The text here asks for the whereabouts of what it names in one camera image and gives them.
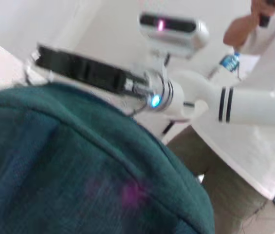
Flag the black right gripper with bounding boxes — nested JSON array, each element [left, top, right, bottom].
[[35, 43, 151, 98]]

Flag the dark teal lunch bag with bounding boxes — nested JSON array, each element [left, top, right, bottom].
[[0, 56, 216, 234]]

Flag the black handheld camera rig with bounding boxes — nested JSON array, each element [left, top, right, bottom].
[[258, 0, 275, 28]]

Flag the person bare forearm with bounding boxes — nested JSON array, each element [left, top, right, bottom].
[[223, 11, 261, 46]]

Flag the person hand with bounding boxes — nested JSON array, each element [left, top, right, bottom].
[[250, 0, 275, 19]]

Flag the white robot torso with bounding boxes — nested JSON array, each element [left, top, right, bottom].
[[149, 50, 174, 78]]

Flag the blue-labelled water bottle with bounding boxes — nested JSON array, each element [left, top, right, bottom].
[[207, 47, 241, 79]]

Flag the person torso in white shirt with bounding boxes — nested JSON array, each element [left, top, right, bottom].
[[193, 0, 275, 201]]

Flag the person olive trousers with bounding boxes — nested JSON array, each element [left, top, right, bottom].
[[167, 125, 268, 234]]

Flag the white robot head with camera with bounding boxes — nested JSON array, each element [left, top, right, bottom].
[[138, 12, 210, 59]]

